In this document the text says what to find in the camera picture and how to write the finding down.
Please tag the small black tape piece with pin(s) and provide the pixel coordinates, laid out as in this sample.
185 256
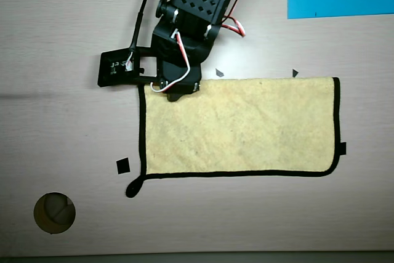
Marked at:
219 73
295 73

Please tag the yellow towel with black trim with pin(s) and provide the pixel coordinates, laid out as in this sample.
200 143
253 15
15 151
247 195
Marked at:
240 127

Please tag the rectangular black tape piece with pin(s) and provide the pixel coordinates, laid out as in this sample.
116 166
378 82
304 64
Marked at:
343 148

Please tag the large square black tape piece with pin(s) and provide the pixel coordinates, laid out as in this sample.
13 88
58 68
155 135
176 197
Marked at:
123 166

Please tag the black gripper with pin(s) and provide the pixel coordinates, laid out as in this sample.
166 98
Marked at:
179 82

